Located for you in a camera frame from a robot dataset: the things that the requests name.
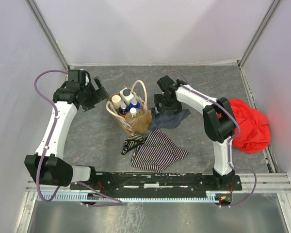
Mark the aluminium frame rail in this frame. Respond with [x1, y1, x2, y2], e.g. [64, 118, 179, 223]
[25, 171, 291, 194]

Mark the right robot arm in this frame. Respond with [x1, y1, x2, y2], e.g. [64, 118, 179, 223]
[154, 75, 240, 186]

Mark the striped dark garment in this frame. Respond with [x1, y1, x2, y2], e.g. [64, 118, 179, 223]
[121, 133, 149, 155]

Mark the dark blue small bottle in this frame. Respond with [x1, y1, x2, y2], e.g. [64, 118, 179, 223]
[119, 102, 129, 116]

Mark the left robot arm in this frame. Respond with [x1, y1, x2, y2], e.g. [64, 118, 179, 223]
[24, 69, 109, 187]

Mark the blue-grey cloth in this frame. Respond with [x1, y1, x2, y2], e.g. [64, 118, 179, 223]
[148, 107, 191, 131]

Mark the white bottle black cap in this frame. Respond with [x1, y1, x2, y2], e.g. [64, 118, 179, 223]
[119, 88, 134, 106]

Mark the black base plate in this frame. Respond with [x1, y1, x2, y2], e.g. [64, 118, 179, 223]
[84, 172, 242, 199]

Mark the canvas tote bag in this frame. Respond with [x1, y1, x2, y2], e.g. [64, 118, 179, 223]
[105, 80, 152, 135]

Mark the striped shirt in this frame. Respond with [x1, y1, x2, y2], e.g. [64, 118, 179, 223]
[131, 129, 189, 173]

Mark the red cloth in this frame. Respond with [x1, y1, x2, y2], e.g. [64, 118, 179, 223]
[229, 99, 271, 154]

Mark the cream cap bottle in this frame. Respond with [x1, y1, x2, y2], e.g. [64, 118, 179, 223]
[111, 95, 122, 109]

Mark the blue cable duct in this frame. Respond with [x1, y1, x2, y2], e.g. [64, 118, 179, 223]
[36, 191, 220, 202]

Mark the clear bottle white cap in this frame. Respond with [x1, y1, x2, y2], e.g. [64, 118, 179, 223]
[125, 107, 144, 125]

